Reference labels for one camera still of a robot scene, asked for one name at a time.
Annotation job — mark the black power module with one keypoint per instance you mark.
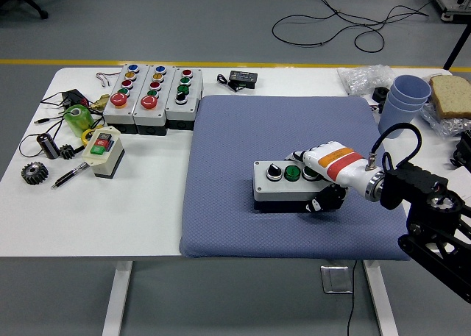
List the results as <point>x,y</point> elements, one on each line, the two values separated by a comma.
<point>73,98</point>

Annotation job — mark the blue-grey quilted mat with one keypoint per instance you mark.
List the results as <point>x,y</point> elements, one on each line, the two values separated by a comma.
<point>239,130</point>

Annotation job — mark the white paper sheet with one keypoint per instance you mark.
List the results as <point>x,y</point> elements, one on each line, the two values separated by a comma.
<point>463,176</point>

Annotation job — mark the black digital panel meter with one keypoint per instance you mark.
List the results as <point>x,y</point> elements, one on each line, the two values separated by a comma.
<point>243,79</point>

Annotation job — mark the large steel gear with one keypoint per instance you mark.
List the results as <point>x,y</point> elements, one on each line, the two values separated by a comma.
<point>35,173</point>

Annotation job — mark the clear plastic bag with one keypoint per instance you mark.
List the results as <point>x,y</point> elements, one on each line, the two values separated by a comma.
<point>447,124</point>

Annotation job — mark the grey four-button control box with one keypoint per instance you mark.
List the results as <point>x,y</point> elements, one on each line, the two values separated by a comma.
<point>272,190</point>
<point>193,89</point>

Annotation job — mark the black device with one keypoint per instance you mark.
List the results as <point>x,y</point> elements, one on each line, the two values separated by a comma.
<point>464,148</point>

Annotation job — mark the cream red-green switch box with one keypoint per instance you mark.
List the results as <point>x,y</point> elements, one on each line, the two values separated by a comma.
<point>110,159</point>

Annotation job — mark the metal floor outlet box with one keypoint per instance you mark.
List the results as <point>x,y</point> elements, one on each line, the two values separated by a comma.
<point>336,279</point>

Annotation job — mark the brass fitting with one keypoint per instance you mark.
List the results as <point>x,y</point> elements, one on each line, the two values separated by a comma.
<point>99,102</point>

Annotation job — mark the grey five-button control box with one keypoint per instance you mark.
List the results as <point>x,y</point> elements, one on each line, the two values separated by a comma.
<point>114,113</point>
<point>145,116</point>

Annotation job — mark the translucent green tape roll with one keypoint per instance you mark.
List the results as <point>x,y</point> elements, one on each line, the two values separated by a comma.
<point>79,121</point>

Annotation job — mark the black round part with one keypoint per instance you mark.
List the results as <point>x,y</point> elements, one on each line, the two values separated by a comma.
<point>379,93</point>

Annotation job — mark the slice of bread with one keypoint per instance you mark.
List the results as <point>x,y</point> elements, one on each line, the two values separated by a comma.
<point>450,95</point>

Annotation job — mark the black cylindrical capacitor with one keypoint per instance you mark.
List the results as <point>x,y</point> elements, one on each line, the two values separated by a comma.
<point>47,145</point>

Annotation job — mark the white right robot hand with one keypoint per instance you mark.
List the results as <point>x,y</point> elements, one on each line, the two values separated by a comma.
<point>338,163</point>

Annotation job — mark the clear bubble wrap bag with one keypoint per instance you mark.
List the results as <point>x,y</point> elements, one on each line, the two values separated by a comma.
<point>362,78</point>

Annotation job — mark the small black gear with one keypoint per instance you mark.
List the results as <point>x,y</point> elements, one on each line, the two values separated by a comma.
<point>67,152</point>

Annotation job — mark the white table leg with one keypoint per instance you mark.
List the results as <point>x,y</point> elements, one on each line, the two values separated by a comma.
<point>380,299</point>
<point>117,299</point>

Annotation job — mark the metal frame cart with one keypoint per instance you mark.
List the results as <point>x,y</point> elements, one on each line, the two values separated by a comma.
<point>454,7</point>

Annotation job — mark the blue plastic cup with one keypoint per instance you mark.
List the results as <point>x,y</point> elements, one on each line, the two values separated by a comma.
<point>401,104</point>
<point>410,88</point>
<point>393,117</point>

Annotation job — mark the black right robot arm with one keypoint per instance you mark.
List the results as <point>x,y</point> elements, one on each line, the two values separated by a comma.
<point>416,181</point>

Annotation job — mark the black pen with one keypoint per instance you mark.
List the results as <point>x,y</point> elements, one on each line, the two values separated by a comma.
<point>70,175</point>

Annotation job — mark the yellow tape roll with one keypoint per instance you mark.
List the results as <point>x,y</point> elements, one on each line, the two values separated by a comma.
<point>86,137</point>

